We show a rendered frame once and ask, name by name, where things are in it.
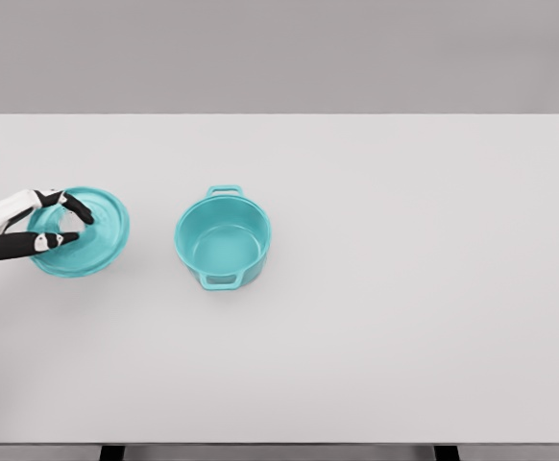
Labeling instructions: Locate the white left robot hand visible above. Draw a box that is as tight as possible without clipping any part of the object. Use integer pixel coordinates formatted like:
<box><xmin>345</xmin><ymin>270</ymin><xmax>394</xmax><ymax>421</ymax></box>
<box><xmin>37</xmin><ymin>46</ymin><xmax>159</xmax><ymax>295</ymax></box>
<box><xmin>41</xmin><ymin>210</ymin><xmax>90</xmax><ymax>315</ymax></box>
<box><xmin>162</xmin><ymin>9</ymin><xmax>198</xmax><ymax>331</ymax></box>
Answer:
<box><xmin>0</xmin><ymin>188</ymin><xmax>95</xmax><ymax>262</ymax></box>

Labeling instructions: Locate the teal pot lid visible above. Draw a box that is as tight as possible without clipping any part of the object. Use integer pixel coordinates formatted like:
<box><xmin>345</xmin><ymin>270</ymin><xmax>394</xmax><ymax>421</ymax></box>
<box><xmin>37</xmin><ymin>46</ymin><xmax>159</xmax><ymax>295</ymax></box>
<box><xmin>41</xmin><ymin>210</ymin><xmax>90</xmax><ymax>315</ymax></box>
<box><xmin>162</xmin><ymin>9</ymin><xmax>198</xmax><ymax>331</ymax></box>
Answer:
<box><xmin>26</xmin><ymin>185</ymin><xmax>131</xmax><ymax>279</ymax></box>

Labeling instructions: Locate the teal pot with handles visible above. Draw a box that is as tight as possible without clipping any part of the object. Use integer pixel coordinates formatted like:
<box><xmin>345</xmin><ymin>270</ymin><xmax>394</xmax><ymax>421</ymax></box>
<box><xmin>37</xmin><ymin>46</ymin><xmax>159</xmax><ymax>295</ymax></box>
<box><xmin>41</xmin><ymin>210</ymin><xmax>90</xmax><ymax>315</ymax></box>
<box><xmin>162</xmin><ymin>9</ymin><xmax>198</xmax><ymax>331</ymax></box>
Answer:
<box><xmin>174</xmin><ymin>184</ymin><xmax>273</xmax><ymax>292</ymax></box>

